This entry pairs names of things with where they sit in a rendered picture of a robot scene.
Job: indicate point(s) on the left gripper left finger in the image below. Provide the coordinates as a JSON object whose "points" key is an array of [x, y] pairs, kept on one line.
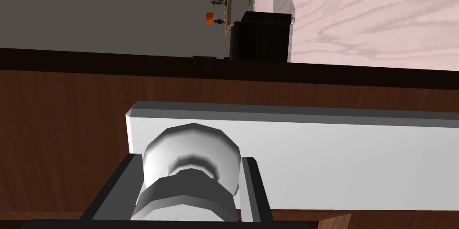
{"points": [[118, 189]]}

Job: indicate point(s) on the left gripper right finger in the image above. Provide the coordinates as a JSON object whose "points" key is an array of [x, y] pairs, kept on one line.
{"points": [[255, 193]]}

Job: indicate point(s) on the brown wooden door leaf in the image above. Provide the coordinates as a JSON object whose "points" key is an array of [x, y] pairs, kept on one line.
{"points": [[53, 143]]}

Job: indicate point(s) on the black armchair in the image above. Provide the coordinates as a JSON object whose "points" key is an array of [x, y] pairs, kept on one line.
{"points": [[261, 37]]}

